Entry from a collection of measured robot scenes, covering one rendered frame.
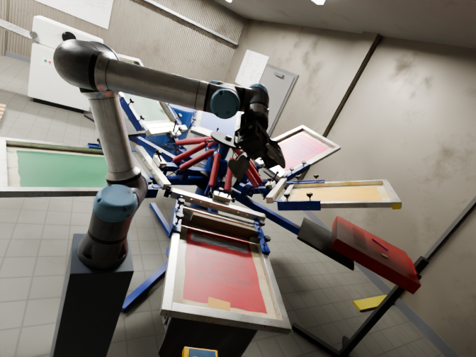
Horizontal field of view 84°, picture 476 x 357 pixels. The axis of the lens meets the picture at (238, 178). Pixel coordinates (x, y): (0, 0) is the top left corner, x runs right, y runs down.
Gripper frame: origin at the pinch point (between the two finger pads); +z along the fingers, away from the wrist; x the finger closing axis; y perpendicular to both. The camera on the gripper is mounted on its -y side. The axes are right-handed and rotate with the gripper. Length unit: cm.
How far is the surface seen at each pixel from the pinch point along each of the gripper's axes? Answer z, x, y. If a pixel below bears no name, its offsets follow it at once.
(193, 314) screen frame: 19, -55, -40
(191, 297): 11, -62, -44
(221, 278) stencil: -2, -59, -60
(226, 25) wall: -792, -239, -177
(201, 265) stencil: -7, -67, -52
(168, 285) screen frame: 9, -65, -33
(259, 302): 7, -46, -74
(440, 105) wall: -257, 101, -262
